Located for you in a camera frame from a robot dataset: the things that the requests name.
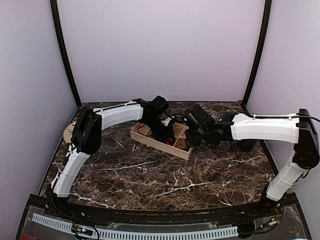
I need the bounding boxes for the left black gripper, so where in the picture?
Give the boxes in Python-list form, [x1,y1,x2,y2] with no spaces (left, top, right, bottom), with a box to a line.
[144,116,176,146]

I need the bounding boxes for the beige ribbed sock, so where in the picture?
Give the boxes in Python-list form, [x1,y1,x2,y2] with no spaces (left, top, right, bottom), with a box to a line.
[175,138,190,151]

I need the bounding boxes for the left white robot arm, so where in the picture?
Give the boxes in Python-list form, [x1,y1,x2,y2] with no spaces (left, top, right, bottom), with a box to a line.
[47,96,175,198]

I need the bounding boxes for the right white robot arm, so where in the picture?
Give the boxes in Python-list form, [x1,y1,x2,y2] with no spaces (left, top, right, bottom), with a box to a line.
[182,105,320,217]

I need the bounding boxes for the wooden compartment tray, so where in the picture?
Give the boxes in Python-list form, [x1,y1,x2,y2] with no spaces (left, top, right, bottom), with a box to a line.
[130,123,194,160]

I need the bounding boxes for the blue enamel mug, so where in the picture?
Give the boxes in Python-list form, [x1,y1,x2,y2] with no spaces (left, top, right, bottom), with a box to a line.
[238,139,257,152]

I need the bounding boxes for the round wooden plate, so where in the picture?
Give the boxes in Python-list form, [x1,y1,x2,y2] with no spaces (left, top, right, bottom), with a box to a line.
[63,121,76,144]

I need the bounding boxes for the right circuit board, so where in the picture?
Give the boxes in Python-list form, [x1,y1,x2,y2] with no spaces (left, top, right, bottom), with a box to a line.
[260,218,279,230]

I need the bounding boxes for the circuit board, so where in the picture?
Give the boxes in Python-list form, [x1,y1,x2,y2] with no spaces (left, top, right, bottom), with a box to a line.
[71,224,93,237]
[260,218,279,230]

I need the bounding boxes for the left circuit board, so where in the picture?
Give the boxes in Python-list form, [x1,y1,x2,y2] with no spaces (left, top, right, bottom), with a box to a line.
[71,224,93,237]

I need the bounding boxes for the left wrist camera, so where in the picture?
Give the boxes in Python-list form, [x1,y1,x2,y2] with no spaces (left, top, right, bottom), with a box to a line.
[150,95,176,126]

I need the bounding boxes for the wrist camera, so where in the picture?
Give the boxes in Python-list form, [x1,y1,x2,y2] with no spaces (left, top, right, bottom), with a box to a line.
[150,95,176,126]
[182,104,216,132]

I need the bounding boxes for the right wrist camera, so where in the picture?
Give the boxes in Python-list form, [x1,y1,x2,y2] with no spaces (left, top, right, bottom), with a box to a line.
[182,104,216,132]

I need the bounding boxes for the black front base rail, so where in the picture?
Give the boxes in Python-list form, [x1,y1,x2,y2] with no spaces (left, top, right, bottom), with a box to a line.
[19,193,304,229]

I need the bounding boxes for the white slotted cable duct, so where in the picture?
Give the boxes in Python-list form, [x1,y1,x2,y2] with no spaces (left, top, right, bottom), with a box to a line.
[31,213,239,240]

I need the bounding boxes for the right black frame post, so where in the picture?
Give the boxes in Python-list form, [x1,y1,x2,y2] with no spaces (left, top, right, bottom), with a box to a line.
[241,0,273,108]

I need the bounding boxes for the black frame post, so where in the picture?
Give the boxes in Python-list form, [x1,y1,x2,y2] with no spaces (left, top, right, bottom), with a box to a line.
[49,0,82,108]
[241,0,273,108]

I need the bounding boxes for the left black frame post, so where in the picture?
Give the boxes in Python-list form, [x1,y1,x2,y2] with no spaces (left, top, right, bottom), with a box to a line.
[49,0,82,108]

